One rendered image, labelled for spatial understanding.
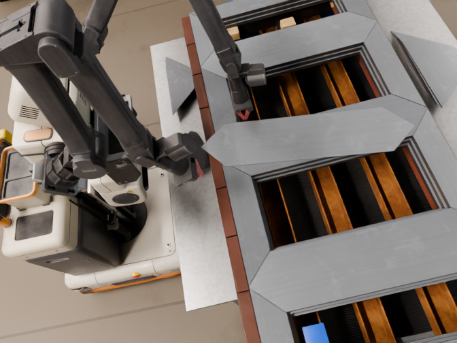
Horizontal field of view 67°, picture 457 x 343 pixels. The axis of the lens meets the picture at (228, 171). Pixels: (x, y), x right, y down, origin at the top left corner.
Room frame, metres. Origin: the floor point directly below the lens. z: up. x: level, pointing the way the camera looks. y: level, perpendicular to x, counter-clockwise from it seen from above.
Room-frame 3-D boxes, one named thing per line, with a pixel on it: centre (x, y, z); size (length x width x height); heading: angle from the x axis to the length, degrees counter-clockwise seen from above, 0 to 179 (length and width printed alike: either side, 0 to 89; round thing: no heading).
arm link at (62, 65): (0.51, 0.19, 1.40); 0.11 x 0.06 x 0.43; 172
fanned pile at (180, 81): (1.16, 0.07, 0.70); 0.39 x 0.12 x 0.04; 174
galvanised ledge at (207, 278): (0.81, 0.14, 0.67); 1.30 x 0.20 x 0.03; 174
